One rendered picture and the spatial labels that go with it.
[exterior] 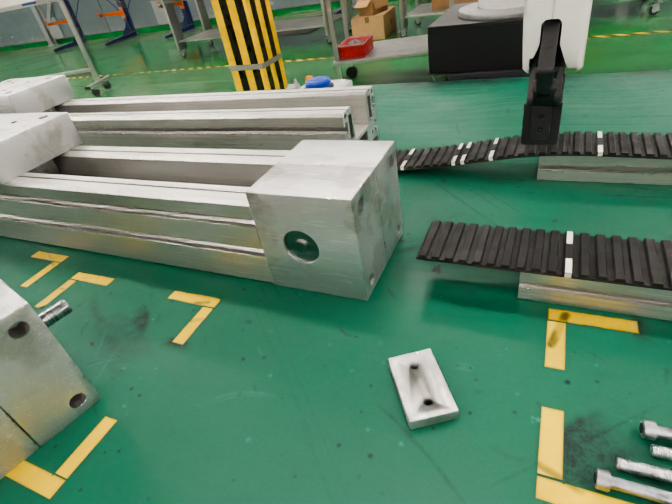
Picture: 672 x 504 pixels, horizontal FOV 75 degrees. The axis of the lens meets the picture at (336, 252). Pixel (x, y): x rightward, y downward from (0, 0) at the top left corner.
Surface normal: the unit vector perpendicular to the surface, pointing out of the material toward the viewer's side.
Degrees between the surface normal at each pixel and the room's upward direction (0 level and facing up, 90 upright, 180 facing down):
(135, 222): 90
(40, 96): 90
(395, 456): 0
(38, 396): 90
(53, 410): 90
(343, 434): 0
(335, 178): 0
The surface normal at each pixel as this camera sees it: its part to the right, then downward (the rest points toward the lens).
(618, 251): -0.16, -0.80
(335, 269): -0.40, 0.59
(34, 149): 0.90, 0.11
